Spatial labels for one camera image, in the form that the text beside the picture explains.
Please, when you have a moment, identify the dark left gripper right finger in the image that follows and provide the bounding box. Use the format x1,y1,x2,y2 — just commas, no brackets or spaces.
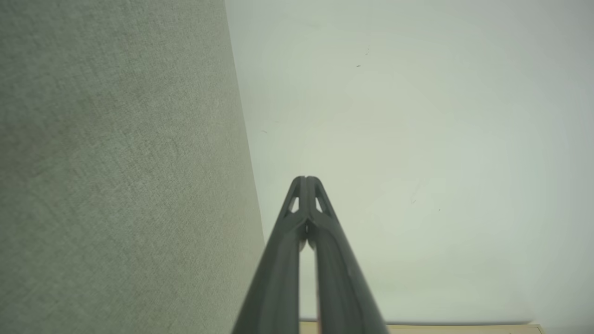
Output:
306,175,390,334

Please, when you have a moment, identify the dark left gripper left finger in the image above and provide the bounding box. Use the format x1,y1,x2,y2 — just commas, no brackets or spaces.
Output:
232,175,308,334

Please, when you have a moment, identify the grey fabric panel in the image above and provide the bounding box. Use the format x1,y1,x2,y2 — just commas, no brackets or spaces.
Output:
0,0,266,334

